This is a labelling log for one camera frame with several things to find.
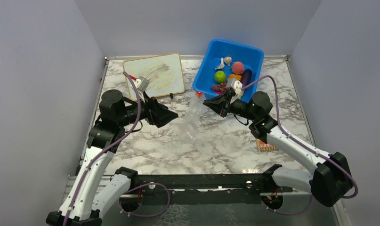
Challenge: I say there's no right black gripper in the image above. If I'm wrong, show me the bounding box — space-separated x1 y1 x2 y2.
203 89 258 121

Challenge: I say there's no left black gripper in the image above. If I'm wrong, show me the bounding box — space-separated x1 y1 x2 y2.
118 90 179 128

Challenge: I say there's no green lime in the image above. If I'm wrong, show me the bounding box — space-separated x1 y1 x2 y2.
214 71 226 83

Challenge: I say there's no clear zip top bag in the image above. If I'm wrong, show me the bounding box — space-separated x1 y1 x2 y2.
178 92 207 144

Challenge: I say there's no pink peach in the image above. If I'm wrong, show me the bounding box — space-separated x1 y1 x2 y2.
231 61 245 75

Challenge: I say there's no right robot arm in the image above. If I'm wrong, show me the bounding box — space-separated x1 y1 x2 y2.
203 90 358 207

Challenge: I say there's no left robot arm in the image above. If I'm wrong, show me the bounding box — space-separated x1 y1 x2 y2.
46 89 178 226

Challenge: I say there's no orange food piece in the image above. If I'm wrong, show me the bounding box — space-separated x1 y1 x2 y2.
228 74 242 81

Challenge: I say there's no red grape bunch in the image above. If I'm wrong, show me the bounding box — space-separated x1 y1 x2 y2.
210 82 226 93

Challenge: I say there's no purple eggplant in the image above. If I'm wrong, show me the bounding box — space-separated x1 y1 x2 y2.
240 69 252 87

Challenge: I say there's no small whiteboard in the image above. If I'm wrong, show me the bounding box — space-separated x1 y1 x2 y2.
122 53 186 97

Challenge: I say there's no blue plastic bin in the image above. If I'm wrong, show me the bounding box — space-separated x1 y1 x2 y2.
193 39 265 99

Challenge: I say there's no garlic bulb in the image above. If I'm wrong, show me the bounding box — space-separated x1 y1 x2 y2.
223 56 232 66

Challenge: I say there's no orange snack packet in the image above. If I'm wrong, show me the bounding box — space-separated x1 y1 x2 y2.
256 139 279 152

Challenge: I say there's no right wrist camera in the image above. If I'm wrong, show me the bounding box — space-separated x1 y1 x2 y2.
226 78 243 98

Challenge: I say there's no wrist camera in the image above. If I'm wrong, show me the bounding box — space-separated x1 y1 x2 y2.
134 76 150 93
226 78 243 98

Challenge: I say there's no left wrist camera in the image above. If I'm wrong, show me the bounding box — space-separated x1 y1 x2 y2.
134 76 150 93

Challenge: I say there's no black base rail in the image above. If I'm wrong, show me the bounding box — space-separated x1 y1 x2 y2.
119 173 293 206

